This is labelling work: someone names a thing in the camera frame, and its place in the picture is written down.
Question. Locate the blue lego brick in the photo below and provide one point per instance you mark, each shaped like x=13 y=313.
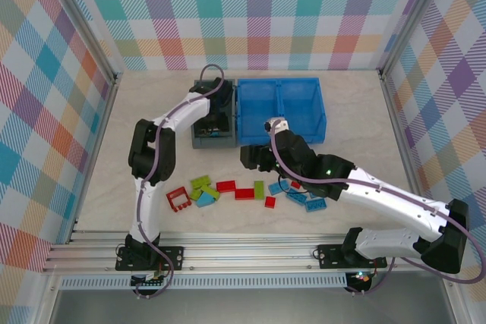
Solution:
x=215 y=135
x=316 y=195
x=315 y=205
x=275 y=188
x=296 y=197

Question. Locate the small red lego brick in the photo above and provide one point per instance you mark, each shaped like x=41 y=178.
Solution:
x=295 y=185

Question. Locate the red square lego brick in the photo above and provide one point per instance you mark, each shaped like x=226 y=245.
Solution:
x=271 y=202

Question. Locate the blue lego slope piece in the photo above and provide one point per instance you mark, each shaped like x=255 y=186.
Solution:
x=205 y=200

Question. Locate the small green lego brick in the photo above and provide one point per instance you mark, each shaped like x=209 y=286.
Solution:
x=195 y=195

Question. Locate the red lego window frame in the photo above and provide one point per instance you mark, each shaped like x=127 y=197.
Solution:
x=182 y=207

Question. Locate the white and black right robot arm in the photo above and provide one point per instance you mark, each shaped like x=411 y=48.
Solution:
x=383 y=199

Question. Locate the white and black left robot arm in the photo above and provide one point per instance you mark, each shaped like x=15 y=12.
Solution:
x=150 y=210

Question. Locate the grey plastic bin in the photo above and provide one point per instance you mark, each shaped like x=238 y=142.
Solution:
x=212 y=143

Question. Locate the blue plastic bin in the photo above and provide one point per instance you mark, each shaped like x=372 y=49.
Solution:
x=254 y=104
x=303 y=104

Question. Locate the small lit circuit board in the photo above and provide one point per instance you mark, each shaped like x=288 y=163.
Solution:
x=362 y=277

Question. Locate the green circuit board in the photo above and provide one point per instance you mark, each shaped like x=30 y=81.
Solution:
x=150 y=282

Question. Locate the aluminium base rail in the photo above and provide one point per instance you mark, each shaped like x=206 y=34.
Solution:
x=247 y=252

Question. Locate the aluminium side rail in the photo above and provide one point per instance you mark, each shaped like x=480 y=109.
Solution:
x=400 y=123
x=111 y=100

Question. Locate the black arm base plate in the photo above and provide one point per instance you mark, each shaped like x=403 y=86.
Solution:
x=328 y=255
x=178 y=253

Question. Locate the aluminium frame post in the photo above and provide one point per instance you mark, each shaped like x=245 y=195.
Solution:
x=412 y=16
x=95 y=32

